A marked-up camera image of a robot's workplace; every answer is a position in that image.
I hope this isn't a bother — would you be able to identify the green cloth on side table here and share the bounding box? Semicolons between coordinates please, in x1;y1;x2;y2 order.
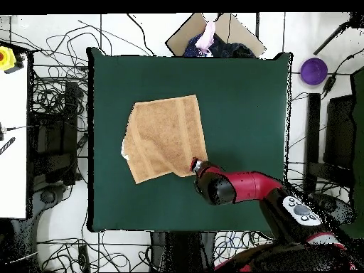
336;70;364;240

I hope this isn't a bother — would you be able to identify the black rod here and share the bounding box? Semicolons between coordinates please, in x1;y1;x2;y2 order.
313;12;364;55

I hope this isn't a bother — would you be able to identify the tan terry towel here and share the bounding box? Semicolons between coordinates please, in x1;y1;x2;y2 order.
120;94;208;185

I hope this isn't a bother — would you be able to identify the white side table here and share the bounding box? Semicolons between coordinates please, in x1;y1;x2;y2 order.
0;55;29;219

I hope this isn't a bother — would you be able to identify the pink cloth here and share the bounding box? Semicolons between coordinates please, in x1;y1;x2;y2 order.
195;21;216;55

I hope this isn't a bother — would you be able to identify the black flat panel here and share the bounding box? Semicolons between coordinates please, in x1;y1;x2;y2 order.
323;95;356;171

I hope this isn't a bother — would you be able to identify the purple bowl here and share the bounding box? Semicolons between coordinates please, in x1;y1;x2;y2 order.
300;57;328;85

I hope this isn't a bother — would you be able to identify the dark green table cloth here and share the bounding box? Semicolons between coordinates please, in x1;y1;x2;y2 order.
86;46;294;238

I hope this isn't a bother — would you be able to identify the dark blue clothes pile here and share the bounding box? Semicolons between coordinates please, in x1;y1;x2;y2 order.
183;33;257;58

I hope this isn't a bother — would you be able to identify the black power strip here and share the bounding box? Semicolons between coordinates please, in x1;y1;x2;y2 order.
77;245;91;272

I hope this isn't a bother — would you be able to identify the tangle of black cables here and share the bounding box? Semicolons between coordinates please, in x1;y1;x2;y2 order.
28;19;114;120

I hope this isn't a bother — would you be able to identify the black ribbed strap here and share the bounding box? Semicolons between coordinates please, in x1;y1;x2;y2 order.
0;136;16;156

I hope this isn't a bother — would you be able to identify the yellow emergency stop button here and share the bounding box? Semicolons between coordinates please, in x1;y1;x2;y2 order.
0;45;17;71

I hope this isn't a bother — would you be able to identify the black equipment stand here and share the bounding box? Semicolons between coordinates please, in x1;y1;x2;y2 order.
26;80;86;186

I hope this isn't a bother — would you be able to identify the black upright bar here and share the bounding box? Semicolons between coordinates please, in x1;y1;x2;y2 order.
304;92;321;194

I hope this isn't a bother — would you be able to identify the black power adapter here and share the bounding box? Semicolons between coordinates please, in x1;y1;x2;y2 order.
322;75;337;95

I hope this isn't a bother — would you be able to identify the cardboard box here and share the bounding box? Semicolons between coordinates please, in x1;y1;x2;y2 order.
165;12;267;58

